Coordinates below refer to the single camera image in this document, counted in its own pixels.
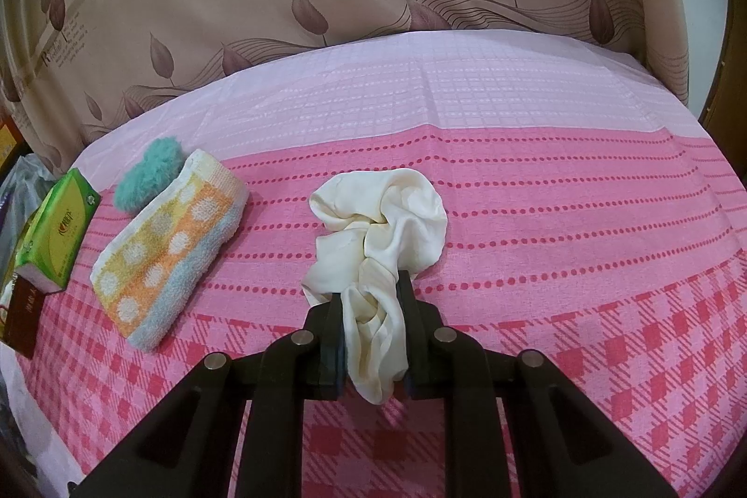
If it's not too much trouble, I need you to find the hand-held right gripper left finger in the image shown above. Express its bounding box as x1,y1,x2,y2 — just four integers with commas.
70,294,346,498

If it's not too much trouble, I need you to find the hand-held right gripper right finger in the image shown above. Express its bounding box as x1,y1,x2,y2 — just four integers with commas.
397,270,681,498

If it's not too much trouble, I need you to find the cream satin scrunchie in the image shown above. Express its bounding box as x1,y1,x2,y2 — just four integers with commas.
302,168,449,406

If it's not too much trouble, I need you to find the pink checked blanket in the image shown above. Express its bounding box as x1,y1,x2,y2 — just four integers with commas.
0,28,747,498

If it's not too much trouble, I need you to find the polka dot pastel towel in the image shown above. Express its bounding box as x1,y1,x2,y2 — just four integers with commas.
89,149,250,353

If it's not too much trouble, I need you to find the teal fluffy scrunchie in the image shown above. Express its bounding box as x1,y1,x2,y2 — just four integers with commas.
113,137,186,213

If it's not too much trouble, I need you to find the green tissue pack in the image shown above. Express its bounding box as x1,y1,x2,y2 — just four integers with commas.
13,167,101,296

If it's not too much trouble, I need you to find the dark brown box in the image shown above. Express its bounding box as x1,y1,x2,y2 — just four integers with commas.
0,275,46,359

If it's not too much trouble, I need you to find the grey plastic bag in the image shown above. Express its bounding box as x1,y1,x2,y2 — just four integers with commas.
0,154,59,266

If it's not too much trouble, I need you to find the orange box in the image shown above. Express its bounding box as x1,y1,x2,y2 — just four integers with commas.
0,119,21,172

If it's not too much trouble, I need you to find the brown wooden furniture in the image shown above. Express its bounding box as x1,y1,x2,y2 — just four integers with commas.
700,0,747,137

